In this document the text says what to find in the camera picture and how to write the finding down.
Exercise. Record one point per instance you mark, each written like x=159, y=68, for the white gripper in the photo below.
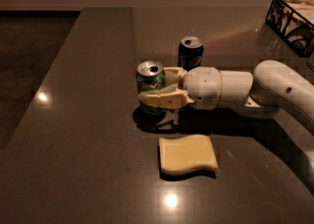
x=202, y=85

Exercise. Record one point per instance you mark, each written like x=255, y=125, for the green soda can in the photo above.
x=149, y=80

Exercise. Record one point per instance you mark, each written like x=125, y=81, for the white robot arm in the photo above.
x=260, y=94

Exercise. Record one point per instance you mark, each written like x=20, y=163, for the blue Pepsi can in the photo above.
x=190, y=52

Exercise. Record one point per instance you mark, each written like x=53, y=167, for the yellow wavy sponge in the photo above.
x=187, y=154

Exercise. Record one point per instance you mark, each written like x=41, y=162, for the black wire basket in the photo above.
x=293, y=22

